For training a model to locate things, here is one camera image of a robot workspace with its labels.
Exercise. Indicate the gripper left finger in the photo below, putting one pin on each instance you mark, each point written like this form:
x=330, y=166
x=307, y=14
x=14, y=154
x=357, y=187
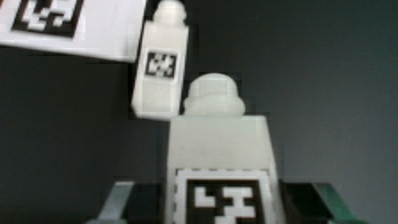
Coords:
x=113, y=206

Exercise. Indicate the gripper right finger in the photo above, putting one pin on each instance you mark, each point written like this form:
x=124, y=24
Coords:
x=341, y=214

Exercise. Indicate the white table leg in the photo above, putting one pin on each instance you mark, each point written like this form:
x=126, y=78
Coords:
x=160, y=69
x=222, y=183

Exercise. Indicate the white marker sheet with tags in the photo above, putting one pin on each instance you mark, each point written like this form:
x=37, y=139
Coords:
x=80, y=27

